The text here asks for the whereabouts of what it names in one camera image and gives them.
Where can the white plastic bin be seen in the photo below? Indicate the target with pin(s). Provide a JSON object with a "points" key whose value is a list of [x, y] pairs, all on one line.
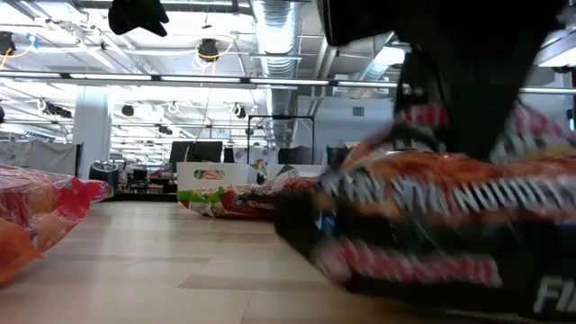
{"points": [[186, 175], [310, 169]]}

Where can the black background rig frame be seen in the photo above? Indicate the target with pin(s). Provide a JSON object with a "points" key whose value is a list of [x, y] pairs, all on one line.
{"points": [[281, 117]]}

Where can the black computer monitor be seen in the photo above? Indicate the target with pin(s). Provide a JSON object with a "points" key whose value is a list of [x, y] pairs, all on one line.
{"points": [[208, 150], [180, 155]]}

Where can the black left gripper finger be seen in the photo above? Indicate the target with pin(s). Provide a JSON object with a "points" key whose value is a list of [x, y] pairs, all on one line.
{"points": [[135, 13]]}

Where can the grey partition curtain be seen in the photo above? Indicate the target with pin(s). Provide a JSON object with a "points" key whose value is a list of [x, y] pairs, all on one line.
{"points": [[49, 157]]}

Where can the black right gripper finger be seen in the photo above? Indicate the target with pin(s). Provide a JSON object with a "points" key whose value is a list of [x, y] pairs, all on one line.
{"points": [[481, 99]]}

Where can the black ceiling camera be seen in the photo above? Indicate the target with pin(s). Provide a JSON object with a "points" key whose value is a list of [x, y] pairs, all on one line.
{"points": [[6, 42], [208, 48]]}

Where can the black round drum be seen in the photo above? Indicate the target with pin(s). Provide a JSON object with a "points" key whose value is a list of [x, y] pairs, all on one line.
{"points": [[104, 173]]}

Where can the square wall vent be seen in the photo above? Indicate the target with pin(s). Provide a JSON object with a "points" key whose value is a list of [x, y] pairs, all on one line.
{"points": [[357, 111]]}

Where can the orange saucy noods pack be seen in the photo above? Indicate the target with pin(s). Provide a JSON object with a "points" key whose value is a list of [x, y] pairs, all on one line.
{"points": [[31, 216]]}

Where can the silver ventilation duct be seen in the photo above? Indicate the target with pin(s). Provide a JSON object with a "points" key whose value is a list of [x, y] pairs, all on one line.
{"points": [[275, 45]]}

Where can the long horizontal light bar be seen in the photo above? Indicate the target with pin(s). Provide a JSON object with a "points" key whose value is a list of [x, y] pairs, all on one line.
{"points": [[202, 80]]}

